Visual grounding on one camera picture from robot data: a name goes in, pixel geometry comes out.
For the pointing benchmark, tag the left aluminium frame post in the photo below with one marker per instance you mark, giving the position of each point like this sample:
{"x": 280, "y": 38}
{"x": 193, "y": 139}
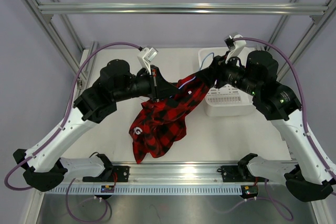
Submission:
{"x": 50, "y": 30}

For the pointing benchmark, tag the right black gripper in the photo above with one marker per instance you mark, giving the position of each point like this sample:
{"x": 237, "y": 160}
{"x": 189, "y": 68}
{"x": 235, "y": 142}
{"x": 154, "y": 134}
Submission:
{"x": 217, "y": 71}

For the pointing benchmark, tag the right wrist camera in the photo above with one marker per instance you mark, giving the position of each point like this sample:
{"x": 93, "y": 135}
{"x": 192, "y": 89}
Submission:
{"x": 235, "y": 45}

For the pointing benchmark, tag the white slotted cable duct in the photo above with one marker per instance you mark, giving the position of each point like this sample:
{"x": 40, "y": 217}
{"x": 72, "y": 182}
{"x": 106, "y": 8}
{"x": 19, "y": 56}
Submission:
{"x": 125, "y": 189}

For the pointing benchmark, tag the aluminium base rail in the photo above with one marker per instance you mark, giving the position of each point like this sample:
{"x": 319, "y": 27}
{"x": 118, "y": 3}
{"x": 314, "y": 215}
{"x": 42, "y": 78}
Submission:
{"x": 166, "y": 173}

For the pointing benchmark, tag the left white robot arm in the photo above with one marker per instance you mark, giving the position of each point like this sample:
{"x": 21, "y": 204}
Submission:
{"x": 46, "y": 168}

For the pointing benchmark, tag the right aluminium frame post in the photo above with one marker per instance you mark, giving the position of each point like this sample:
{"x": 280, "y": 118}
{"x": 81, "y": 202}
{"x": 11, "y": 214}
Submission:
{"x": 294, "y": 35}

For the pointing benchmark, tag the light blue wire hanger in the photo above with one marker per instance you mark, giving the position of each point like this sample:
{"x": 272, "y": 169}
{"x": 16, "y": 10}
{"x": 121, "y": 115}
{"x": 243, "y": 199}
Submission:
{"x": 200, "y": 68}

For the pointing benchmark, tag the aluminium frame post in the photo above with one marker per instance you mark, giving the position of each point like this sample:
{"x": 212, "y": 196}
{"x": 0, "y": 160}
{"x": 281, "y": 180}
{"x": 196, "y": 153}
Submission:
{"x": 294, "y": 35}
{"x": 50, "y": 30}

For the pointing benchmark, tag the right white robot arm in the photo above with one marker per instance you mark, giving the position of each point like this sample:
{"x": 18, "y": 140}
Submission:
{"x": 308, "y": 180}

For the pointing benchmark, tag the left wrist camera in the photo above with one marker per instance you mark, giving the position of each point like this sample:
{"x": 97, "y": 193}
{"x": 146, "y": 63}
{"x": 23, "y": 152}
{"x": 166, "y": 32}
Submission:
{"x": 145, "y": 57}

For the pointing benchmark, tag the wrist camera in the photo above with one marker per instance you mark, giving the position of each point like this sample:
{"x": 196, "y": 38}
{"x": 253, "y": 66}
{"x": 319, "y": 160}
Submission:
{"x": 235, "y": 45}
{"x": 145, "y": 57}

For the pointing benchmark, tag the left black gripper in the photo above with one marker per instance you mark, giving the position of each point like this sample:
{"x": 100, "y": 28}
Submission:
{"x": 159, "y": 88}

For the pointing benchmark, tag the aluminium frame crossbar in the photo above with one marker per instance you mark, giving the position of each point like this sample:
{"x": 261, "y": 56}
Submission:
{"x": 184, "y": 8}

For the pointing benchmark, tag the white plastic basket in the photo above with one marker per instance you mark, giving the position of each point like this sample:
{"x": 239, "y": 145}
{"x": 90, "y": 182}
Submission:
{"x": 226, "y": 101}

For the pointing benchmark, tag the red black plaid shirt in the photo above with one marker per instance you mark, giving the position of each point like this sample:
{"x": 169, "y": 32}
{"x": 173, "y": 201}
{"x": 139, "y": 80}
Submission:
{"x": 159, "y": 124}

